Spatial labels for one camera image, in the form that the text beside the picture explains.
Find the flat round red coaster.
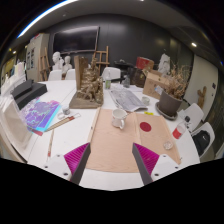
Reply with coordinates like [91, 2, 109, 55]
[139, 121, 153, 133]

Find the grey plant saucer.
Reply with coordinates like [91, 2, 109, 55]
[154, 101, 179, 122]

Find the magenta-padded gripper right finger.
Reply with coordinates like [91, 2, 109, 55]
[132, 142, 181, 187]

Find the wooden-handled paint brush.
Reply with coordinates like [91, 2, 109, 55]
[44, 113, 82, 133]

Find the wooden wall figure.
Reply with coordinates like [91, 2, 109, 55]
[196, 85, 208, 109]

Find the dark spray bottle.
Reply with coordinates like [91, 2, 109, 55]
[122, 74, 132, 89]

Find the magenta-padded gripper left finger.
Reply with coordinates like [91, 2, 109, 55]
[42, 142, 92, 186]

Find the wooden easel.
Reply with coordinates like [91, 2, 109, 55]
[91, 45, 111, 76]
[39, 46, 52, 82]

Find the ceiling strip light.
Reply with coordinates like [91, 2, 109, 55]
[16, 0, 79, 38]

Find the clear red-label drink bottle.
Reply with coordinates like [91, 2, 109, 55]
[172, 116, 192, 140]

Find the small white cup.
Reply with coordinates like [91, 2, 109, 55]
[141, 95, 151, 107]

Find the black foam block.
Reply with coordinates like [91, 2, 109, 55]
[14, 82, 48, 110]
[11, 79, 34, 99]

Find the black wall screen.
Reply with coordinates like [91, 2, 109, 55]
[52, 25, 100, 54]

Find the white plastic container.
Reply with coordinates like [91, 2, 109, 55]
[0, 94, 33, 158]

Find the red box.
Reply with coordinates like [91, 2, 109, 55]
[134, 56, 155, 71]

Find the dry plant in grey pot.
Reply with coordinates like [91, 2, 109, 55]
[157, 64, 192, 118]

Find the thin long paint brush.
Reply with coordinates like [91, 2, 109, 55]
[46, 129, 55, 158]

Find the golden relief sculpture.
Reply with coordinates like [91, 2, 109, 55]
[68, 54, 105, 110]

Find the brown cardboard box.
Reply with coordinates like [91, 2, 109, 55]
[142, 70, 169, 100]

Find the small paint jar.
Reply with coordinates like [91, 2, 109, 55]
[61, 105, 71, 116]

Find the white green-label spray bottle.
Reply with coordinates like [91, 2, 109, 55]
[104, 69, 112, 90]

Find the white ceramic mug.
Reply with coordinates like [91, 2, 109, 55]
[111, 108, 128, 130]

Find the white chair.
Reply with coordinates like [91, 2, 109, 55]
[190, 121, 216, 158]
[64, 68, 77, 81]
[178, 102, 205, 133]
[48, 69, 63, 82]
[101, 66, 122, 83]

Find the white plaster bust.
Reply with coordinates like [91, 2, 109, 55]
[157, 53, 172, 75]
[51, 51, 65, 72]
[62, 55, 74, 74]

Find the printed newspaper sheet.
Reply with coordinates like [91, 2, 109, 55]
[109, 85, 149, 113]

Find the small clear glass dish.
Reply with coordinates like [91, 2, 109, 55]
[162, 140, 174, 151]

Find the black backpack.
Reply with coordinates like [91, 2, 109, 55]
[192, 129, 212, 157]

